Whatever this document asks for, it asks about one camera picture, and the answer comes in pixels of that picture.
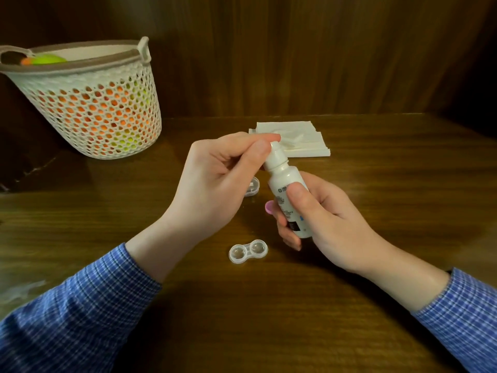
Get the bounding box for person's left hand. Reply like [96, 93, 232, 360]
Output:
[163, 132, 282, 247]

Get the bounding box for person's right hand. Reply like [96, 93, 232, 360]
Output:
[271, 171, 385, 275]

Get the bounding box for white bottle cap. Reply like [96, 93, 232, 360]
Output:
[264, 141, 290, 171]

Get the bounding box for white solution bottle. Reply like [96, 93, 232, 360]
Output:
[267, 161, 313, 240]

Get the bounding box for person's left forearm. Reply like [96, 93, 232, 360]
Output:
[0, 214, 207, 373]

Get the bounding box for person's right forearm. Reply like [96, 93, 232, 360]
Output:
[358, 236, 497, 373]

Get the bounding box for white lens case lid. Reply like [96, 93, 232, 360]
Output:
[243, 175, 260, 198]

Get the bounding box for white paper napkins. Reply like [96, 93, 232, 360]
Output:
[248, 121, 331, 158]

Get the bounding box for clear contact lens case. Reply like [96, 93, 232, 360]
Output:
[228, 239, 269, 265]

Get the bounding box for white perforated plastic basket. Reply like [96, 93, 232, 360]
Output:
[0, 36, 162, 160]

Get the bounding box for green plastic toy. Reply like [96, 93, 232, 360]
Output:
[31, 53, 68, 66]

